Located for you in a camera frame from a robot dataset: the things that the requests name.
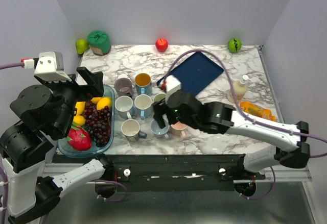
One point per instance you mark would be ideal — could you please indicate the grey mug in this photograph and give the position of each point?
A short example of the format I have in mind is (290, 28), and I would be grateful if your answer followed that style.
(160, 132)

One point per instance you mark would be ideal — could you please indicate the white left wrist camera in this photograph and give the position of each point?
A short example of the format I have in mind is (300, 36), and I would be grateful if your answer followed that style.
(48, 67)

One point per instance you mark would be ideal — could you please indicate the red toy apple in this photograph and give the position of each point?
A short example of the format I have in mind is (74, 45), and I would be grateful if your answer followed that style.
(161, 45)

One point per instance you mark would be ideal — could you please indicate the light blue faceted mug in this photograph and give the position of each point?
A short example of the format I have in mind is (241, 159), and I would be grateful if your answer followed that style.
(143, 105)

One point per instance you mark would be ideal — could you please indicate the green toy pear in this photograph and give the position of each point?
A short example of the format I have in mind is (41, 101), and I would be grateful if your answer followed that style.
(81, 46)

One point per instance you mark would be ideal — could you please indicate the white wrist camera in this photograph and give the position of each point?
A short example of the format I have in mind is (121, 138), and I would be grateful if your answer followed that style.
(48, 67)
(170, 85)

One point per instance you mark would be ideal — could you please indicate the dark teal mug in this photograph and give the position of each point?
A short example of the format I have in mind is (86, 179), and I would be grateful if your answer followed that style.
(132, 131)

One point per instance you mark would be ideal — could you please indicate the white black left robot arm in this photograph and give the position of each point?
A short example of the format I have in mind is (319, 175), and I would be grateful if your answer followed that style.
(27, 195)

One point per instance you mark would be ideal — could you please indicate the red toy dragon fruit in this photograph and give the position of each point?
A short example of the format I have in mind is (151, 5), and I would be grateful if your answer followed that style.
(79, 139)

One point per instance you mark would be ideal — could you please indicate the white pump bottle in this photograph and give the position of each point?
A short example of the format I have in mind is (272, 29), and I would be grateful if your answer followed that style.
(240, 87)

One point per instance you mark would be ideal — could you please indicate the teal plastic fruit bin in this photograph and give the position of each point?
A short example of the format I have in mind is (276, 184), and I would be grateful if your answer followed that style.
(79, 120)

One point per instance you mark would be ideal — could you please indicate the yellow toy mango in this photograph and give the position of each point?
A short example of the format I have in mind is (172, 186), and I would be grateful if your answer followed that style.
(80, 107)

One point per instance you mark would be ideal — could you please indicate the blue butterfly mug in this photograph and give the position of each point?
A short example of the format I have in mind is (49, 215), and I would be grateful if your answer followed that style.
(143, 84)

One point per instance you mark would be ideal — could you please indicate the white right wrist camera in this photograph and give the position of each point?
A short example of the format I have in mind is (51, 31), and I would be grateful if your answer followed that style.
(170, 85)

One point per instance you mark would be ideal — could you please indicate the dark blue mat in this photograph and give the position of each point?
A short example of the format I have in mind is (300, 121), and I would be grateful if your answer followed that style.
(196, 72)

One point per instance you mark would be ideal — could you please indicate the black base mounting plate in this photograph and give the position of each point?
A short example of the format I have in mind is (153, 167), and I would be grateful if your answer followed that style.
(165, 173)

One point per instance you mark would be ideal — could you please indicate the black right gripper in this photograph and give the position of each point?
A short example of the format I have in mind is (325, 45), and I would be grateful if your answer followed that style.
(160, 107)

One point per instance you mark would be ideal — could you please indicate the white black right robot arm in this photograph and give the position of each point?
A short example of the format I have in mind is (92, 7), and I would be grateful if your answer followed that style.
(287, 143)

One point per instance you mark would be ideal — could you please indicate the purple ceramic mug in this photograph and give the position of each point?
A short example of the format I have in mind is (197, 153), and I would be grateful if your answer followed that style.
(123, 87)

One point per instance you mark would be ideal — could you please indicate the light green mug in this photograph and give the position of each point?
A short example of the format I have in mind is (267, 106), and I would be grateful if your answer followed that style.
(159, 97)

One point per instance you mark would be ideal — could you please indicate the dark red toy grapes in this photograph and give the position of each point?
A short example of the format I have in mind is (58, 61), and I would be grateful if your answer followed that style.
(98, 123)

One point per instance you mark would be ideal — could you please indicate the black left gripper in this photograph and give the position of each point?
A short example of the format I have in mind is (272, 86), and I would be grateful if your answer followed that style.
(95, 84)

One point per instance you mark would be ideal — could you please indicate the small yellow toy lemon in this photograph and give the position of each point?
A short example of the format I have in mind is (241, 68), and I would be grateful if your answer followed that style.
(95, 100)

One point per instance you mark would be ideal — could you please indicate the aluminium rail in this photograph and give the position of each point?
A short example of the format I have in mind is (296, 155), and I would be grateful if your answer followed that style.
(283, 174)

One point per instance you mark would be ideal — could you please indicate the orange snack bag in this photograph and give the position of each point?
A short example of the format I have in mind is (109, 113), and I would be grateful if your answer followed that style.
(257, 111)

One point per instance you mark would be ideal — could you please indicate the blue white gradient mug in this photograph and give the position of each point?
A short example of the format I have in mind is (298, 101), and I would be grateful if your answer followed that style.
(125, 107)

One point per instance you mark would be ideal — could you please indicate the pink ceramic mug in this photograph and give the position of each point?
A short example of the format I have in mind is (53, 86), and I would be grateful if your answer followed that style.
(178, 129)

